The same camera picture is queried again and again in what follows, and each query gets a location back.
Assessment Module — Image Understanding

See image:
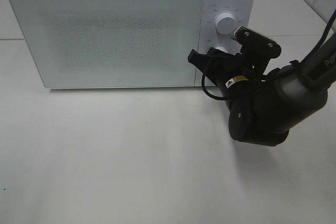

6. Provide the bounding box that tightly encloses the white round knob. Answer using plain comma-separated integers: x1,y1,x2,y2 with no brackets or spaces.
215,12,236,35
215,46,229,53

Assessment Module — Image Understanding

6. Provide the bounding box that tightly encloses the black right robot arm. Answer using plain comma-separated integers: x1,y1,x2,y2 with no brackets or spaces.
187,16,335,146

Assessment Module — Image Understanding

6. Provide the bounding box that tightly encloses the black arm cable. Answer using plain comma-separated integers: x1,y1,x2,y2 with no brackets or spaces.
201,50,232,101

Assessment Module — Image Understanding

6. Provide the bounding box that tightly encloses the white microwave door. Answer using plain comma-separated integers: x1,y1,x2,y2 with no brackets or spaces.
9,0,202,89

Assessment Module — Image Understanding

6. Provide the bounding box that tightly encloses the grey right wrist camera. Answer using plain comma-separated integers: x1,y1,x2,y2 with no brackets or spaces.
230,26,276,46

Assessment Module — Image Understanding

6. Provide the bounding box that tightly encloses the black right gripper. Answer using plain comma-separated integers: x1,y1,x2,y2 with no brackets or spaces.
187,41,281,109

